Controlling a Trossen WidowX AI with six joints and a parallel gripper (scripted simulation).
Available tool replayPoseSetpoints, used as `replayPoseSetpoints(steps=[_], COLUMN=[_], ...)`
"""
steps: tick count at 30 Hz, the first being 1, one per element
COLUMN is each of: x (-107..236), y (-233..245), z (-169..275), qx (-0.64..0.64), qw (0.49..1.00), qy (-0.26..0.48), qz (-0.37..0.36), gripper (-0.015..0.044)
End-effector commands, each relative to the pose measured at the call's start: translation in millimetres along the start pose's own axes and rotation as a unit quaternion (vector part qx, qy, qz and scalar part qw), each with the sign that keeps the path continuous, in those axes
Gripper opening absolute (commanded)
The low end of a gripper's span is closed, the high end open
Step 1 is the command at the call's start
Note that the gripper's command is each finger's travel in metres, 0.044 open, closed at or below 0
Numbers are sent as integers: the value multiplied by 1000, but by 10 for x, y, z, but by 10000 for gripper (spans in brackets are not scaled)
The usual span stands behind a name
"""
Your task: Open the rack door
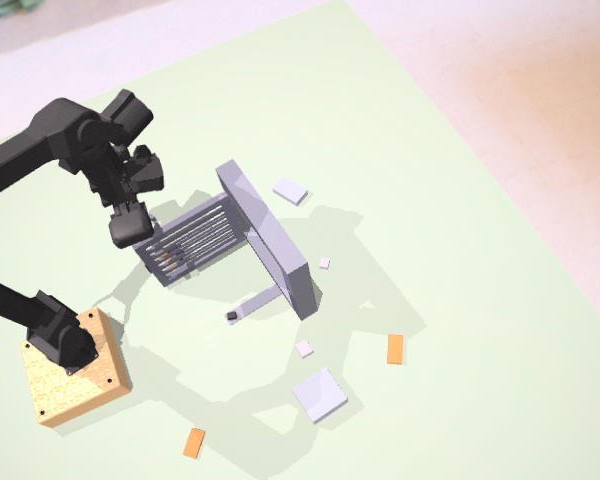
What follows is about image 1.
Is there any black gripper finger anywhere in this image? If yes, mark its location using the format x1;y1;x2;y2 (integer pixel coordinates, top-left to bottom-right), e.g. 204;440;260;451
110;202;148;219

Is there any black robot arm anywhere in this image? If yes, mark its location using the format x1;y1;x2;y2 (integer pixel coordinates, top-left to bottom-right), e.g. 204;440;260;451
0;89;165;376

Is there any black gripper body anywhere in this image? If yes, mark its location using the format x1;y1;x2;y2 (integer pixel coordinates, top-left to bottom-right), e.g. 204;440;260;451
87;144;155;250

